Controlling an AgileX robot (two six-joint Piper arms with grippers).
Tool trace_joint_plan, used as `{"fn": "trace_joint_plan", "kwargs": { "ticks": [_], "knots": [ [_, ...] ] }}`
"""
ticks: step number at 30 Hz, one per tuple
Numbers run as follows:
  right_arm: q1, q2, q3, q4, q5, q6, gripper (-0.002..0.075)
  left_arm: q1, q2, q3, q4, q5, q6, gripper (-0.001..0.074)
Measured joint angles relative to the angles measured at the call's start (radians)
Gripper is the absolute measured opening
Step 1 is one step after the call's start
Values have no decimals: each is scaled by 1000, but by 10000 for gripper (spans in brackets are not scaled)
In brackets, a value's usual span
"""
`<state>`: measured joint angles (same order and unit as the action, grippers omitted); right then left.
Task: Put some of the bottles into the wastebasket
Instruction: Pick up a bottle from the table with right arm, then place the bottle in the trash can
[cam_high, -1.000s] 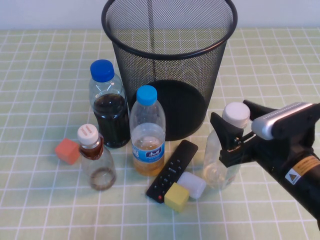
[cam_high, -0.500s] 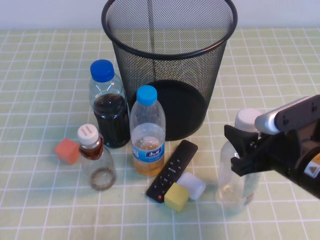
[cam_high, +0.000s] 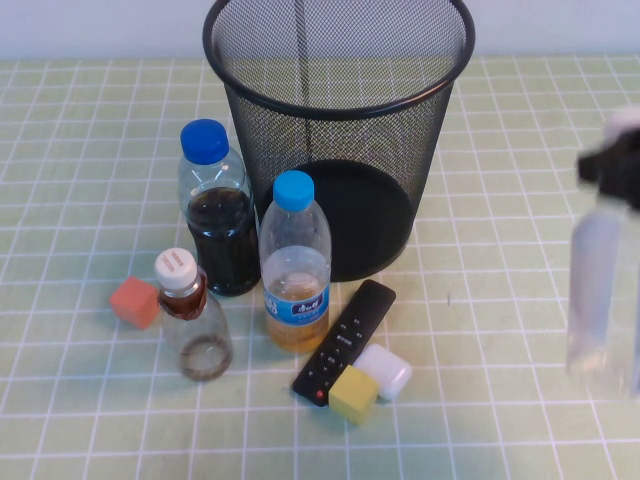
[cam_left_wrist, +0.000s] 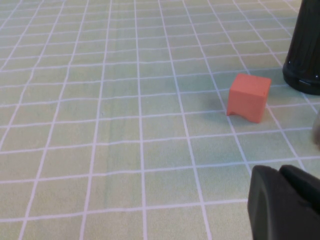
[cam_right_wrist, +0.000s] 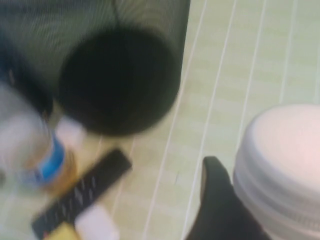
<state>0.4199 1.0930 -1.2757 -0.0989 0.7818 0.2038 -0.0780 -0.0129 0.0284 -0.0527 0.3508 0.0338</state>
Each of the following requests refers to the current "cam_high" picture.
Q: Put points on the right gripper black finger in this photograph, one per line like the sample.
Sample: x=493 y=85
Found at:
x=612 y=180

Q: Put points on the clear spray bottle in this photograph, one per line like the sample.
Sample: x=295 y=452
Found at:
x=600 y=300

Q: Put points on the small white-capped brown-labelled bottle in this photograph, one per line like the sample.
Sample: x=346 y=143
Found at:
x=195 y=325

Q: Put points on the black mesh wastebasket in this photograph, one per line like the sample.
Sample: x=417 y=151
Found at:
x=350 y=135

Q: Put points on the green checked tablecloth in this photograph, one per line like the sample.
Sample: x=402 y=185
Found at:
x=500 y=250

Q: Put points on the white earbuds case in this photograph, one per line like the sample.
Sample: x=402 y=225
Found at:
x=387 y=372

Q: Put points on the black remote control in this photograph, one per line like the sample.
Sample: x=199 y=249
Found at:
x=350 y=330

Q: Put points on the yellow cube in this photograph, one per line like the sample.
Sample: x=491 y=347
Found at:
x=352 y=395

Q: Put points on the labelled bottle with yellow liquid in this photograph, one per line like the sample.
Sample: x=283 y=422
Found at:
x=295 y=310

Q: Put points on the blue-capped bottle with dark liquid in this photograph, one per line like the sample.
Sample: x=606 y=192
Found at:
x=220 y=240

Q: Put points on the orange cube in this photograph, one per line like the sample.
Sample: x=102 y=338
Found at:
x=135 y=302

